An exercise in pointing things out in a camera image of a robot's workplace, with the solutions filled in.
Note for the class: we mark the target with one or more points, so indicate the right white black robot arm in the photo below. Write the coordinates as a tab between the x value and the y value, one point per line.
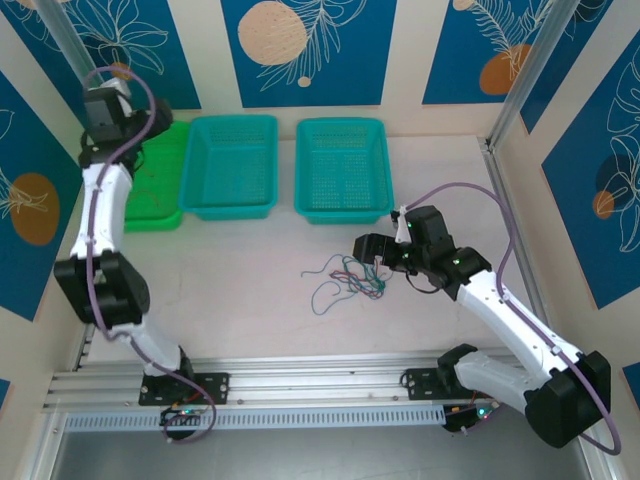
510	310

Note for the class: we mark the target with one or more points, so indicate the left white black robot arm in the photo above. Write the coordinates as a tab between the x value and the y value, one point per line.
105	210

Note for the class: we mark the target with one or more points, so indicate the bright green plastic basket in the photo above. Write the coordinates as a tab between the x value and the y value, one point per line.
165	150

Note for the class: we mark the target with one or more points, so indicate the teal plastic basket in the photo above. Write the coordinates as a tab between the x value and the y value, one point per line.
340	170
225	150

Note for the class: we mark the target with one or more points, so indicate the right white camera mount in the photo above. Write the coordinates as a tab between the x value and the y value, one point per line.
401	226

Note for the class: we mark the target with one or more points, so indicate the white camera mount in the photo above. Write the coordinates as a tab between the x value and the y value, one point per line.
401	226
118	85

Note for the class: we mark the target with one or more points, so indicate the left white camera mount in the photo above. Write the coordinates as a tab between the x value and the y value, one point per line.
118	85

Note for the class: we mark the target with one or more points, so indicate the aluminium frame post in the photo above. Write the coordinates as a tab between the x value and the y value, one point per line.
530	65
62	40

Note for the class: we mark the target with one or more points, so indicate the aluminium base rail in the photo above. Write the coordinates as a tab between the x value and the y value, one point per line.
310	380

